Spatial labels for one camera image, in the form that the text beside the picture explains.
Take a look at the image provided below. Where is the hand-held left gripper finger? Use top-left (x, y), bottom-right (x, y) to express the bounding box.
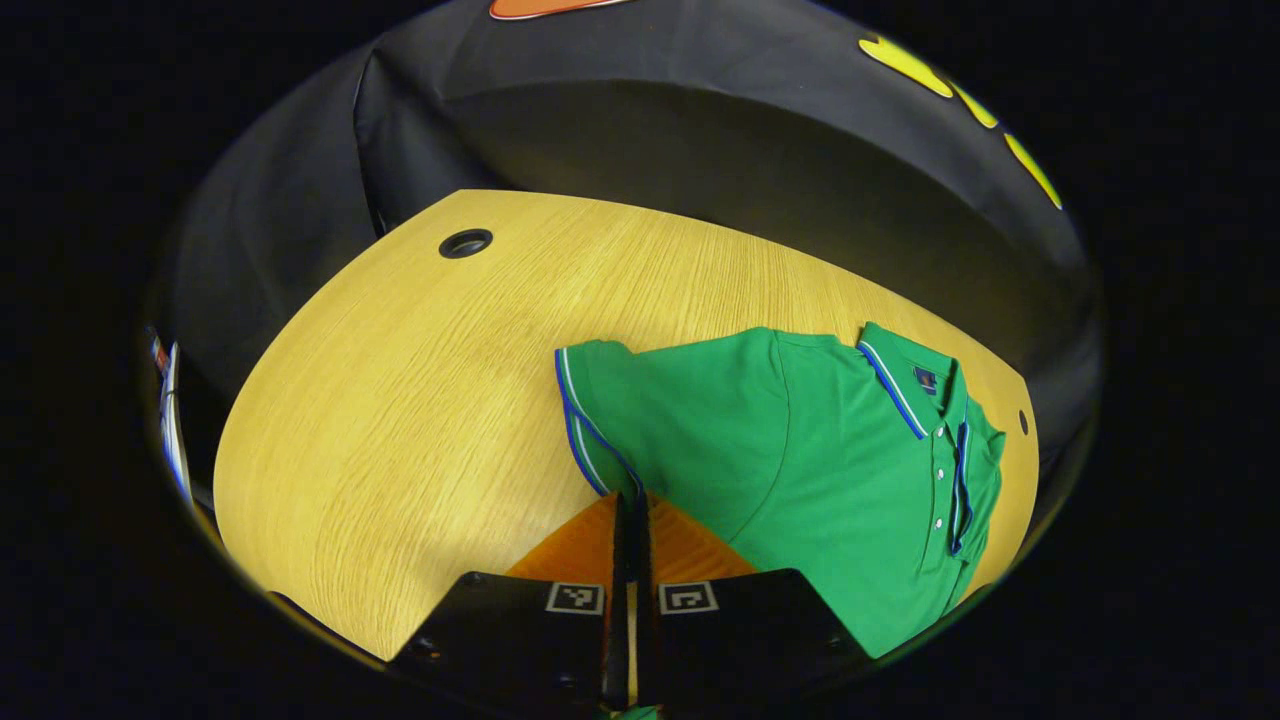
top-left (632, 490), bottom-right (871, 706)
top-left (385, 490), bottom-right (633, 711)

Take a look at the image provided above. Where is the green T-shirt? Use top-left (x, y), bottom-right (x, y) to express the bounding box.
top-left (555, 322), bottom-right (1007, 720)

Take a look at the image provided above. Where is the cluttered lab equipment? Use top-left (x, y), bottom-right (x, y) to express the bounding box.
top-left (150, 335), bottom-right (193, 501)

